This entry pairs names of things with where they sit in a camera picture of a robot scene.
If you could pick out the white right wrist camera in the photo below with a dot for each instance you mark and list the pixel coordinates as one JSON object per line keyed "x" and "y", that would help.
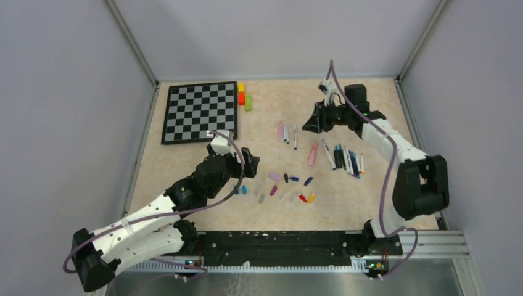
{"x": 328, "y": 89}

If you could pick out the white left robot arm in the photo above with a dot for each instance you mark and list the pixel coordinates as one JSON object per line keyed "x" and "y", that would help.
{"x": 159, "y": 227}

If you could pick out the blue capped whiteboard pen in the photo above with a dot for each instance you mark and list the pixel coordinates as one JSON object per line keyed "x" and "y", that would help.
{"x": 295, "y": 142}

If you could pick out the black blue highlighter marker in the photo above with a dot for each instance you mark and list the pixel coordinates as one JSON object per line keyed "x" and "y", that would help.
{"x": 338, "y": 157}

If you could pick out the magenta pen cap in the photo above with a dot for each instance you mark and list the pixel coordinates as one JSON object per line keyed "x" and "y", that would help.
{"x": 273, "y": 190}

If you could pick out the orange toy block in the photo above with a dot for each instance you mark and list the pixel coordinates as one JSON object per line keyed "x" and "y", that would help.
{"x": 241, "y": 98}

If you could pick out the dark blue pen cap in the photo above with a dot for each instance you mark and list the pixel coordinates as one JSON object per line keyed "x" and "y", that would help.
{"x": 308, "y": 181}

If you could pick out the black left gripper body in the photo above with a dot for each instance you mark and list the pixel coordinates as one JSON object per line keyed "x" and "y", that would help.
{"x": 234, "y": 168}

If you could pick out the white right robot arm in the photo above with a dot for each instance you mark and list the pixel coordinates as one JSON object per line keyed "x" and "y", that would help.
{"x": 421, "y": 184}

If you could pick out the grey slotted cable duct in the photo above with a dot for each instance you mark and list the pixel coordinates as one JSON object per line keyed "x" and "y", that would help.
{"x": 174, "y": 266}

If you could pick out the black and grey chessboard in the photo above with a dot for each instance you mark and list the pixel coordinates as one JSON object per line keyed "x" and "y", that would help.
{"x": 193, "y": 109}

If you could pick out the white pen blue cap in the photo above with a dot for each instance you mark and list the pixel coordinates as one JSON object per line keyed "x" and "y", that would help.
{"x": 329, "y": 155}

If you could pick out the pink marker cap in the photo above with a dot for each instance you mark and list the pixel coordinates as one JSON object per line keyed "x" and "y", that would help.
{"x": 274, "y": 176}

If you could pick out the white grey marker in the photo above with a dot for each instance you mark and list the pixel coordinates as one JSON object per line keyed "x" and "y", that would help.
{"x": 348, "y": 162}

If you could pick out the dark blue pen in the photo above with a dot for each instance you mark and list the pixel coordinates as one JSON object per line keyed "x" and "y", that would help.
{"x": 352, "y": 164}

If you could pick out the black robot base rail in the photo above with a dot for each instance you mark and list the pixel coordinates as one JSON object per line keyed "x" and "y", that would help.
{"x": 286, "y": 249}

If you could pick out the green transparent pen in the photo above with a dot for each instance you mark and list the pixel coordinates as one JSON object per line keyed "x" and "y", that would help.
{"x": 343, "y": 157}

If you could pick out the red capped white pen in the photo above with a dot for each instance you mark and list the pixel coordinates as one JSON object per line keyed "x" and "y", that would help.
{"x": 358, "y": 165}

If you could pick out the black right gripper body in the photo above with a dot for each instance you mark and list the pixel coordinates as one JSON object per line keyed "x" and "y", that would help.
{"x": 329, "y": 116}

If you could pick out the pink highlighter marker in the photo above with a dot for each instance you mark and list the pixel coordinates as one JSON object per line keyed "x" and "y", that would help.
{"x": 312, "y": 155}

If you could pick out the green toy block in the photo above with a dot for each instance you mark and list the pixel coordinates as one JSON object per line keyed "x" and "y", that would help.
{"x": 248, "y": 103}

